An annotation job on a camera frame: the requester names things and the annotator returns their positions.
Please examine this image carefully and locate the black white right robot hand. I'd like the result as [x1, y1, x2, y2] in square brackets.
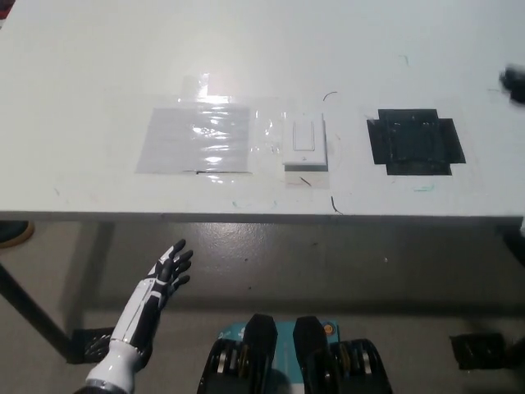
[498, 63, 525, 108]

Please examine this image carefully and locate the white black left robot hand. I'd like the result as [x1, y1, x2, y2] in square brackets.
[108, 239, 194, 358]

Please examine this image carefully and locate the white rocker wall switch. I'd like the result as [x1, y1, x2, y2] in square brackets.
[281, 112, 329, 173]

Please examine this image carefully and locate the black table foot plate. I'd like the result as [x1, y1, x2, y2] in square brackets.
[66, 327, 116, 364]
[449, 332, 509, 370]

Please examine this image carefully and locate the black tape square patch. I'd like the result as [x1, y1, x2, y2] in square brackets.
[365, 108, 467, 176]

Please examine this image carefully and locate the black diagonal table brace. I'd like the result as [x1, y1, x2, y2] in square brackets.
[0, 260, 77, 363]

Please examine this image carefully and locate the black shoe with tan sole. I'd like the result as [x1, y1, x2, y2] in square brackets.
[0, 221, 34, 250]

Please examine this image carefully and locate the clear plastic film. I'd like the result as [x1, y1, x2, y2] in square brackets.
[178, 73, 288, 184]

